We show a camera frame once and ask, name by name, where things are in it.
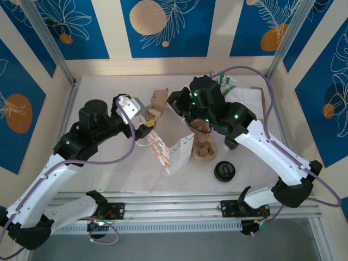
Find brown cardboard cup carrier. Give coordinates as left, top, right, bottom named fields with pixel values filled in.
left=144, top=88, right=170, bottom=127

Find cartoon print paper gift bag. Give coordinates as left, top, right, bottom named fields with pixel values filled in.
left=134, top=103, right=196, bottom=177

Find white paper napkins pile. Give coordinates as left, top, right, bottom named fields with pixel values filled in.
left=225, top=86, right=266, bottom=122

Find stacked cardboard cup carriers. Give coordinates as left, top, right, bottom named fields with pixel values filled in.
left=190, top=119, right=218, bottom=161

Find stack of black cup lids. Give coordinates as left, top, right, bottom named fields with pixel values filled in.
left=213, top=160, right=236, bottom=182

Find aluminium side rail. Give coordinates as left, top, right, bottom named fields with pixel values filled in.
left=40, top=78, right=82, bottom=191
left=265, top=78, right=300, bottom=175

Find aluminium frame post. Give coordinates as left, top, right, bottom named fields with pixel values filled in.
left=19, top=0, right=77, bottom=85
left=265, top=0, right=337, bottom=82

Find wide aluminium base rail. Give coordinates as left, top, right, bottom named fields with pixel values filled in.
left=42, top=190, right=321, bottom=221

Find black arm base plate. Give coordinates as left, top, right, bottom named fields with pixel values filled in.
left=219, top=200, right=245, bottom=218
left=97, top=202, right=126, bottom=220

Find grey slotted cable duct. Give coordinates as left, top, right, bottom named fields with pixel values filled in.
left=54, top=219, right=243, bottom=235

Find thin purple looped cable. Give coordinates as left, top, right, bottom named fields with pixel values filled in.
left=88, top=216, right=121, bottom=245

